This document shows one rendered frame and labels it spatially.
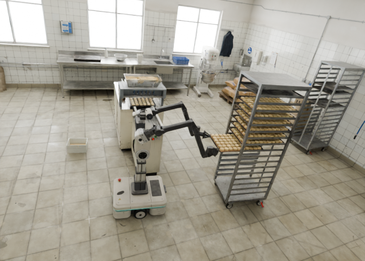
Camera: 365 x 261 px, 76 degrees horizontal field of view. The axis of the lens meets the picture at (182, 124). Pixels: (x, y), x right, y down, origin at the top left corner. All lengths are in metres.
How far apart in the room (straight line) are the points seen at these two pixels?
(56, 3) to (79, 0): 0.50
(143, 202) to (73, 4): 5.02
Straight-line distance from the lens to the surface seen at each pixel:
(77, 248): 3.03
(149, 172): 3.67
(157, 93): 3.86
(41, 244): 3.16
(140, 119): 2.55
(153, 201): 3.04
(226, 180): 3.72
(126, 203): 3.01
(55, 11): 6.67
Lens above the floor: 2.47
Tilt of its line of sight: 28 degrees down
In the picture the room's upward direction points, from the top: 9 degrees clockwise
